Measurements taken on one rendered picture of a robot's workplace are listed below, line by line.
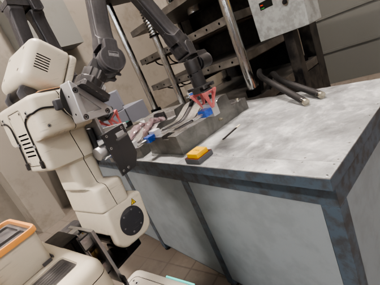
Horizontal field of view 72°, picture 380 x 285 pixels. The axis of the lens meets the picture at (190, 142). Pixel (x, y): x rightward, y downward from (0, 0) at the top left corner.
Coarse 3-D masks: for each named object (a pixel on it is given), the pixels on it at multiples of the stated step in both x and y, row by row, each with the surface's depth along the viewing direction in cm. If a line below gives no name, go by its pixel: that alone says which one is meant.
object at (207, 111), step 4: (204, 104) 110; (208, 104) 106; (216, 104) 107; (204, 108) 109; (208, 108) 106; (212, 108) 106; (216, 108) 107; (200, 112) 106; (204, 112) 104; (208, 112) 105; (212, 112) 106; (216, 112) 107; (196, 116) 104; (200, 116) 105; (204, 116) 105; (208, 116) 110; (192, 120) 103
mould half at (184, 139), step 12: (216, 96) 130; (192, 108) 137; (228, 108) 130; (240, 108) 136; (204, 120) 120; (216, 120) 125; (228, 120) 130; (168, 132) 121; (180, 132) 112; (192, 132) 116; (204, 132) 120; (156, 144) 125; (168, 144) 117; (180, 144) 111; (192, 144) 115
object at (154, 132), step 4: (156, 128) 125; (152, 132) 124; (156, 132) 123; (160, 132) 125; (148, 136) 123; (152, 136) 122; (144, 140) 122; (148, 140) 121; (152, 140) 122; (140, 144) 120
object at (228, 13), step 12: (168, 0) 264; (228, 0) 148; (108, 12) 227; (228, 12) 149; (120, 24) 231; (180, 24) 272; (228, 24) 152; (120, 36) 232; (240, 36) 154; (240, 48) 155; (132, 60) 238; (240, 60) 158; (252, 72) 161; (144, 84) 245; (252, 84) 162; (252, 96) 163; (156, 108) 253
